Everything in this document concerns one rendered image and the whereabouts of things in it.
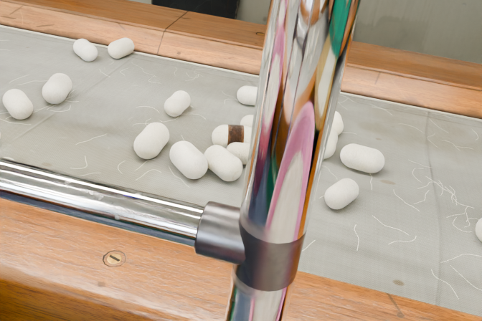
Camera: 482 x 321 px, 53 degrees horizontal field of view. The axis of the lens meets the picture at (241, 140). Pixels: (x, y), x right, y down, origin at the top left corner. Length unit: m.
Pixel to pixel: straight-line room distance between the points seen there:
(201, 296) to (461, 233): 0.21
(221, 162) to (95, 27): 0.31
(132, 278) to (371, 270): 0.15
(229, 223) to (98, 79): 0.37
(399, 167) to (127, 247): 0.25
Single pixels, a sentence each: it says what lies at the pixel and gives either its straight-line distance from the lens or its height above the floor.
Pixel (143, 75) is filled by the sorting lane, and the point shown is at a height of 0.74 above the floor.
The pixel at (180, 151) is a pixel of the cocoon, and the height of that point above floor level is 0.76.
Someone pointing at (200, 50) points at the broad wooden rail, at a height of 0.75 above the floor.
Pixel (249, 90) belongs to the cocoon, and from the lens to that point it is 0.47.
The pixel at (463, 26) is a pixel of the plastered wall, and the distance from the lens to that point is 2.58.
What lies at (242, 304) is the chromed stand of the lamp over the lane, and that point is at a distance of 0.18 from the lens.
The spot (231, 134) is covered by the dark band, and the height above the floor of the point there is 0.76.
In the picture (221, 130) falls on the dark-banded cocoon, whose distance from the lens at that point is 0.39.
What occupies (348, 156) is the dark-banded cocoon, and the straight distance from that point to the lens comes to 0.40.
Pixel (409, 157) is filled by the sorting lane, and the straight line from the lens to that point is 0.45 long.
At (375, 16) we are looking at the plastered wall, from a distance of 2.50.
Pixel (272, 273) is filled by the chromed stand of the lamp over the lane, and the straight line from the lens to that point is 0.16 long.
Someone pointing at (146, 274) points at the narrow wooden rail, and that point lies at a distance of 0.26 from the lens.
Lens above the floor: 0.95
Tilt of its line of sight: 31 degrees down
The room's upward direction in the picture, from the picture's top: 7 degrees clockwise
